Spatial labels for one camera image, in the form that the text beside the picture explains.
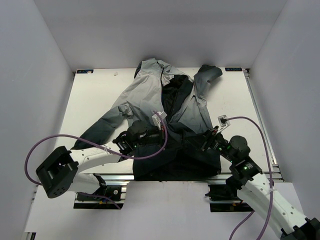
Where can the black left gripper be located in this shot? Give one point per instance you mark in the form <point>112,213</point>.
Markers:
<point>161,134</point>

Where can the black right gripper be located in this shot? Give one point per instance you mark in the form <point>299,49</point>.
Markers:
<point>210,137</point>

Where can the grey gradient zip jacket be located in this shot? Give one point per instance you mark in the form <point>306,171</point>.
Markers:
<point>160,88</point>

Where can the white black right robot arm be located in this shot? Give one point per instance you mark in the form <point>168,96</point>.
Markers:
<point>256,189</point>

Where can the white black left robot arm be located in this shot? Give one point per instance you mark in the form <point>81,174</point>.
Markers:
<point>64,170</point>

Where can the right blue table label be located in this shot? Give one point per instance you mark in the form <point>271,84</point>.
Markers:
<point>233,69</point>

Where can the blue table label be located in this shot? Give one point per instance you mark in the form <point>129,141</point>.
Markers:
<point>84,71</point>
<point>233,69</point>

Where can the left blue table label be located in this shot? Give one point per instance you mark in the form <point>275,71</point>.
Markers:
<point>84,71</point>

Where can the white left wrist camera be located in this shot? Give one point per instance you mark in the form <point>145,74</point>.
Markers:
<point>158,117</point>

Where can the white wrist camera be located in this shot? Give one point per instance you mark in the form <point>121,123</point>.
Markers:
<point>223,122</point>
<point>158,117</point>

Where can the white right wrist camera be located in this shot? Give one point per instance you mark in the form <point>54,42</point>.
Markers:
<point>223,122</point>

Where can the aluminium front table rail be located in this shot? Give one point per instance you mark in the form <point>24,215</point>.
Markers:
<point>108,177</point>

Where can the aluminium table rail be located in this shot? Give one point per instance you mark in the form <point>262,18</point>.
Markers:
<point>108,177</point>
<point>258,111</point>

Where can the aluminium right table rail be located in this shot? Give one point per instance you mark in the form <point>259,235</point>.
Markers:
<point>258,111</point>

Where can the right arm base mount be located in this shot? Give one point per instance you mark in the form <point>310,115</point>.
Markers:
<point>223,199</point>

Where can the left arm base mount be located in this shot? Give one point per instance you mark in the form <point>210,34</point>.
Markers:
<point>114,197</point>

